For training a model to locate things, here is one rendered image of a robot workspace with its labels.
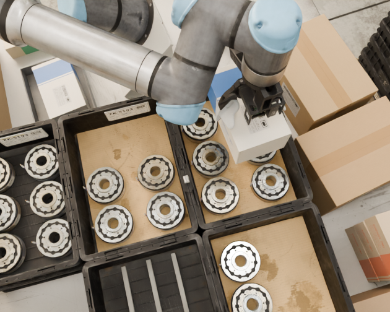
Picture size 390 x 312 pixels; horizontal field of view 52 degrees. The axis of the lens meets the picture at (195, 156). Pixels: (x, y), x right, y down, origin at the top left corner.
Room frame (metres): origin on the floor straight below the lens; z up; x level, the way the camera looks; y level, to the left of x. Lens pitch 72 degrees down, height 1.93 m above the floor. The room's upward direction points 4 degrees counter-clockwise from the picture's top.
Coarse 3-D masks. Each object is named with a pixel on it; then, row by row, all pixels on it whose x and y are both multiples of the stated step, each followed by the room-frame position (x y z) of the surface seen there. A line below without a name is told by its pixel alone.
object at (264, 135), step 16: (224, 80) 0.43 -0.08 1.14; (208, 96) 0.44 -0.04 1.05; (240, 112) 0.35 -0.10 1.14; (224, 128) 0.34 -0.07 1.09; (240, 128) 0.31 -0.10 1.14; (256, 128) 0.31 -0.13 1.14; (272, 128) 0.31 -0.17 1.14; (288, 128) 0.31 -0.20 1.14; (240, 144) 0.28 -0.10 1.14; (256, 144) 0.28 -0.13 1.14; (272, 144) 0.28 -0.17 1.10; (240, 160) 0.27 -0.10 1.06
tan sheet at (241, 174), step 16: (192, 144) 0.40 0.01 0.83; (224, 144) 0.39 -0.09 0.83; (208, 160) 0.34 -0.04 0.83; (272, 160) 0.33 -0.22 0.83; (224, 176) 0.29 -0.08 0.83; (240, 176) 0.29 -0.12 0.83; (288, 176) 0.28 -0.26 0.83; (240, 192) 0.24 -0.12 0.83; (288, 192) 0.23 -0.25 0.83; (240, 208) 0.20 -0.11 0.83; (256, 208) 0.20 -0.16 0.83
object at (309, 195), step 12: (180, 144) 0.36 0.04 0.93; (288, 144) 0.34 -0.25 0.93; (180, 156) 0.33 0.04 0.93; (300, 168) 0.28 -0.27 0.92; (192, 180) 0.26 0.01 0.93; (192, 192) 0.23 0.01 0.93; (312, 192) 0.21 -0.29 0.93; (288, 204) 0.18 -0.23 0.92; (300, 204) 0.18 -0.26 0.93; (240, 216) 0.16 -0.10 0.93; (252, 216) 0.16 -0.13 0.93; (204, 228) 0.14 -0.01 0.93
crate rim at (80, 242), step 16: (144, 96) 0.51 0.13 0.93; (80, 112) 0.48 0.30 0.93; (96, 112) 0.47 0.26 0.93; (64, 144) 0.39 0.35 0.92; (176, 144) 0.36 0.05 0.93; (64, 160) 0.34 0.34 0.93; (176, 160) 0.32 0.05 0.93; (192, 208) 0.19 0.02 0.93; (80, 224) 0.17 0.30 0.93; (192, 224) 0.15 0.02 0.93; (80, 240) 0.13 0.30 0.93; (144, 240) 0.12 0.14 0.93; (160, 240) 0.12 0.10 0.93; (80, 256) 0.09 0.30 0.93; (96, 256) 0.09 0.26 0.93
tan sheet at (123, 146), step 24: (144, 120) 0.48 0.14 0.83; (96, 144) 0.42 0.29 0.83; (120, 144) 0.41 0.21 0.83; (144, 144) 0.41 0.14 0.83; (168, 144) 0.40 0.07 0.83; (96, 168) 0.34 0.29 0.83; (120, 168) 0.34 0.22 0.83; (144, 192) 0.27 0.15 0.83; (96, 216) 0.21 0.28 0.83; (144, 216) 0.20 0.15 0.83; (96, 240) 0.14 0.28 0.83
